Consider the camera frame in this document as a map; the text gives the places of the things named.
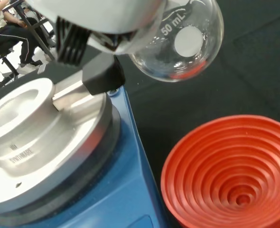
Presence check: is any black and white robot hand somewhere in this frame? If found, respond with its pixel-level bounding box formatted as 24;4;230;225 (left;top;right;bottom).
26;0;169;67

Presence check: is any heater with blue base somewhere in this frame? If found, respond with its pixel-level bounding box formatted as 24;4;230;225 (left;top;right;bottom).
0;54;167;228

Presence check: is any red ribbed flask stand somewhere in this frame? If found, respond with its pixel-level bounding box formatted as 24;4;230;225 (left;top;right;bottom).
160;114;280;228

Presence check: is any person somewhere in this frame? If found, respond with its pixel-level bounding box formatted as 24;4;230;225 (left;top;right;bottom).
0;0;53;75

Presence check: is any black metal chair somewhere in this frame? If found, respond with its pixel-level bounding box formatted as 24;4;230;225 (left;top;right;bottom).
0;46;20;94

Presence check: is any black metal table frame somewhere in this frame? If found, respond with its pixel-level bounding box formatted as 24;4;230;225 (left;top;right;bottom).
1;0;56;61

